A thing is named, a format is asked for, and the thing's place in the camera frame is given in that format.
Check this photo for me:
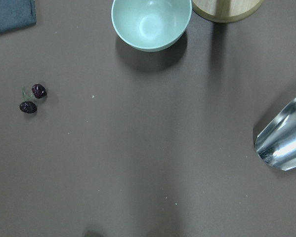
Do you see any mint green bowl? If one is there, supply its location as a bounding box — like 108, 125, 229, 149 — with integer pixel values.
111, 0, 192, 52

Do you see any steel ice scoop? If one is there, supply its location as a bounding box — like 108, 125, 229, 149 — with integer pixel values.
254, 98, 296, 171

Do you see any wooden cup stand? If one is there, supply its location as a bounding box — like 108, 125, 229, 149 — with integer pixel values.
192, 0, 263, 23

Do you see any dark cherries pair green stem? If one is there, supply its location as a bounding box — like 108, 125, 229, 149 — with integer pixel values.
19, 83, 47, 114

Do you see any grey folded cloth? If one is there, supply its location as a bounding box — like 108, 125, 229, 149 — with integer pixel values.
0, 0, 37, 34

